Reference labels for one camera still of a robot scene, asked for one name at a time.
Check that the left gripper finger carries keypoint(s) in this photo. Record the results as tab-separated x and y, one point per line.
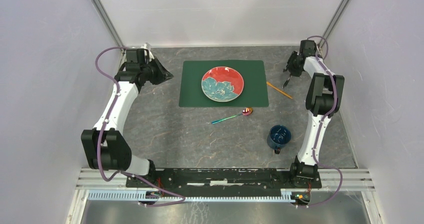
157	68
162	77

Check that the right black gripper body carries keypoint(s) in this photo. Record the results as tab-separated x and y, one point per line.
292	66

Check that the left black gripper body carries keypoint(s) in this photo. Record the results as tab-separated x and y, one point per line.
152	70

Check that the green rectangular placemat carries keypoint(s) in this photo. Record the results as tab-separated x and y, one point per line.
254	93

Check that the iridescent rainbow metal spoon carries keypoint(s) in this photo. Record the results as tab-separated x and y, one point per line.
245	112

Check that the red teal floral plate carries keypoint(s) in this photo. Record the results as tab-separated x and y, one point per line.
222	84

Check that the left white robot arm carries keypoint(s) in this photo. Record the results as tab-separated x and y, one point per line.
104	145

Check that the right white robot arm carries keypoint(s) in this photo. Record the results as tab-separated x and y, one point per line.
322	101

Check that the yellow pencil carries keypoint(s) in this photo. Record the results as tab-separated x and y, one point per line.
279	90

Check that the dark blue mug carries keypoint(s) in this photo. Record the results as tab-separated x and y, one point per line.
278	136

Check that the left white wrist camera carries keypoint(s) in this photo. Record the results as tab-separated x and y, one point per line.
147	51

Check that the blue slotted cable duct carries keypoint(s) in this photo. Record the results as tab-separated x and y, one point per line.
151	196

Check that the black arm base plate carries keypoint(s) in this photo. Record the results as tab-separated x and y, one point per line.
229	182

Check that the aluminium frame rail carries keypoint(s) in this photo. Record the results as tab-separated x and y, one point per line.
353	180

